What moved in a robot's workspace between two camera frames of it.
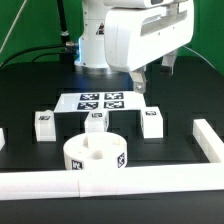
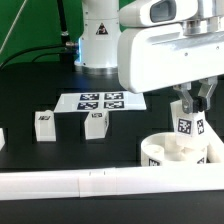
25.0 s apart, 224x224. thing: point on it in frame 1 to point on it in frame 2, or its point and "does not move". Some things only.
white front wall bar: x=99 y=182 does not move
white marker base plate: x=85 y=101 does not move
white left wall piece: x=2 y=138 does not move
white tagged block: x=152 y=122 to x=190 y=129
